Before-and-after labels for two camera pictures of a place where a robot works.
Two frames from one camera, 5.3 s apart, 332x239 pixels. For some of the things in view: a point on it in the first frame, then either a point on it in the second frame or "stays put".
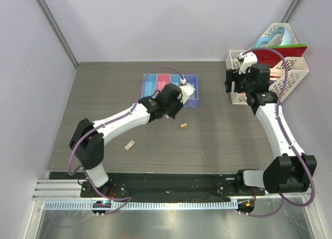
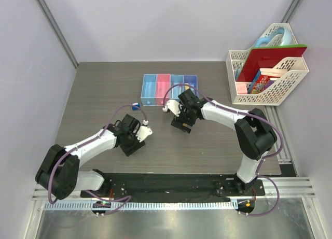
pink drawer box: x=162 y=80 stays put
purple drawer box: x=192 y=101 stays put
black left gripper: x=180 y=104 → x=128 y=150
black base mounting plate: x=154 y=185 stays put
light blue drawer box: x=149 y=87 stays put
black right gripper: x=233 y=75 → x=177 y=122
